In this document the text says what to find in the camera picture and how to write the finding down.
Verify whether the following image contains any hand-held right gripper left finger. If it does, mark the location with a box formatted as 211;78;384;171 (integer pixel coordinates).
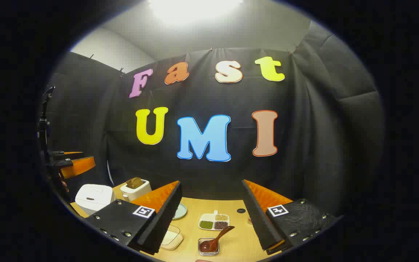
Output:
85;180;183;255

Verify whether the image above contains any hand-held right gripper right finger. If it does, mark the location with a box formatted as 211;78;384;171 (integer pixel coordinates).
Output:
242;179;341;255

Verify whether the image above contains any clear box of rice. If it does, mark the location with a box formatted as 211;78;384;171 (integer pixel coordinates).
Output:
160;225;184;251

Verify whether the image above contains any white rice cooker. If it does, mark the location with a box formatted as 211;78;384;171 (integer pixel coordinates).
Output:
75;184;116;216

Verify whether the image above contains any clear square chopstick holder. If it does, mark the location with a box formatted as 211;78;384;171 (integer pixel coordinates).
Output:
198;238;220;256

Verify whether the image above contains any brown wooden spoon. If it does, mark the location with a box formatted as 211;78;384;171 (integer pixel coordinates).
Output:
200;226;235;253

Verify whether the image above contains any pale green plate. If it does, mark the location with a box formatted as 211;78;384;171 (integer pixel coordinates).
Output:
172;203;188;220

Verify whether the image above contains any white toaster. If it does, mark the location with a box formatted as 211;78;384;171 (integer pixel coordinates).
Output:
120;179;152;202

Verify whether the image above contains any white divided bean dish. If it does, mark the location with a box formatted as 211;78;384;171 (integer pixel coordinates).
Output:
198;210;230;231

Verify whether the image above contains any black backdrop cloth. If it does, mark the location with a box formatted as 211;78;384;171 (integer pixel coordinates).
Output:
39;20;386;219

